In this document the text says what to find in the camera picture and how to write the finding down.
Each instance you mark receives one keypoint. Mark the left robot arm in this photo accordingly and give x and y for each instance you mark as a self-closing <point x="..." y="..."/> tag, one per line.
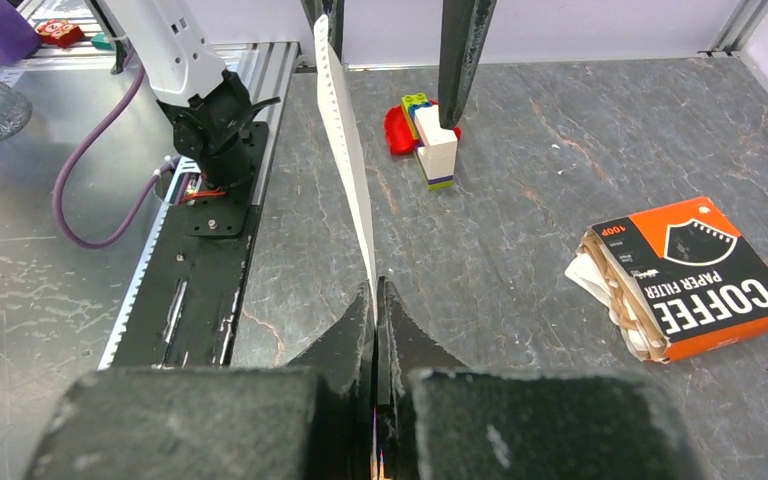
<point x="185" y="79"/>

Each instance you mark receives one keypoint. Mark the colourful block stack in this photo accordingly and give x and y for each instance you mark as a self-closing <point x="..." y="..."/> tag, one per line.
<point x="413" y="127"/>

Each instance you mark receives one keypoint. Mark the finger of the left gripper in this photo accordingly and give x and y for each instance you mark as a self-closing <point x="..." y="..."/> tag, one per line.
<point x="334" y="10"/>
<point x="464" y="30"/>

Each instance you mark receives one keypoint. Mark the aluminium frame rail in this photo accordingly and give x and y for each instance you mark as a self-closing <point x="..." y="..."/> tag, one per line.
<point x="270" y="82"/>

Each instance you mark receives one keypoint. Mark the white paper filter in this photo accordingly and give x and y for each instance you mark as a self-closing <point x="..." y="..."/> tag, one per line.
<point x="338" y="117"/>

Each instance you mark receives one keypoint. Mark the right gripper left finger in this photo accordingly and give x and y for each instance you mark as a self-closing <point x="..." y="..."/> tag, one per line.
<point x="308" y="419"/>

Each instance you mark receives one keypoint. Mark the coffee filter box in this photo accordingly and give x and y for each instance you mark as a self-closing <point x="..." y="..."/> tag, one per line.
<point x="677" y="281"/>

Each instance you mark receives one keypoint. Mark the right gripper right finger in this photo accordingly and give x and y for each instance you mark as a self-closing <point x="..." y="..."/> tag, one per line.
<point x="438" y="419"/>

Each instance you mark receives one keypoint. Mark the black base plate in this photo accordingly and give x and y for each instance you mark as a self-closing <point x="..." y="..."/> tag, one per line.
<point x="185" y="307"/>

